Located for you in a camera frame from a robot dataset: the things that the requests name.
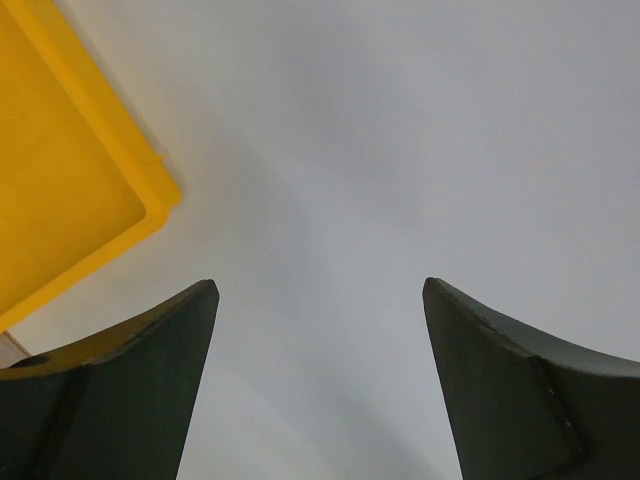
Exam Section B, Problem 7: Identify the yellow plastic tray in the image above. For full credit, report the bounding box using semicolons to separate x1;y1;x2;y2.
1;1;181;329

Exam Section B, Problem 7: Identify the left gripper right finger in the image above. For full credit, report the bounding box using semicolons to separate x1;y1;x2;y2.
423;278;639;479

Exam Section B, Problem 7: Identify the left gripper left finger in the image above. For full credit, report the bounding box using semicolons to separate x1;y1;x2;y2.
1;280;219;479

